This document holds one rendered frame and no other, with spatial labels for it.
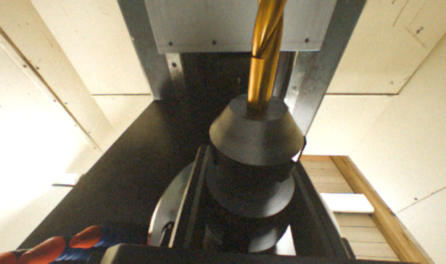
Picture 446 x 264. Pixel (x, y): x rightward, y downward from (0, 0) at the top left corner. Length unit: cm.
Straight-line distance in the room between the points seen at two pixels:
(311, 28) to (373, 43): 65
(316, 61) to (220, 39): 32
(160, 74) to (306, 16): 48
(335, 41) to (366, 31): 49
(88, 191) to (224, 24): 49
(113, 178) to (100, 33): 89
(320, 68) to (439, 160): 83
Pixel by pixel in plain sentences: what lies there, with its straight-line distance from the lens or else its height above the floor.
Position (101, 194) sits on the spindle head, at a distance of 37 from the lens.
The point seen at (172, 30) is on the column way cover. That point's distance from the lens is 50.
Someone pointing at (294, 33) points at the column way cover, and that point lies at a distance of 50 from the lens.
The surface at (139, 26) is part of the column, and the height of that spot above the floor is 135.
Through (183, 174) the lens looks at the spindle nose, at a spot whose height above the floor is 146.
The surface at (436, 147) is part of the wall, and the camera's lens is 126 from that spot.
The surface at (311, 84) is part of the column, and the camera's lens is 63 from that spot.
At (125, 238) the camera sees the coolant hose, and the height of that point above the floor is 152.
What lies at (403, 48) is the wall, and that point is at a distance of 124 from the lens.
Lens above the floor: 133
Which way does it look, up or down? 40 degrees up
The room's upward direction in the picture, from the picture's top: 178 degrees clockwise
